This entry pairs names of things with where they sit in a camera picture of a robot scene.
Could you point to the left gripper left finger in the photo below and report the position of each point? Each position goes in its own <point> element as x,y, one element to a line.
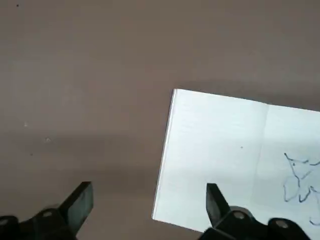
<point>62,220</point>

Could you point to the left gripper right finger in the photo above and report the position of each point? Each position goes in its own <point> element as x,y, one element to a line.
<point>225,222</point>

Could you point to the white notebook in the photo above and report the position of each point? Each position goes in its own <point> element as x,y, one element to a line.
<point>220,140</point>

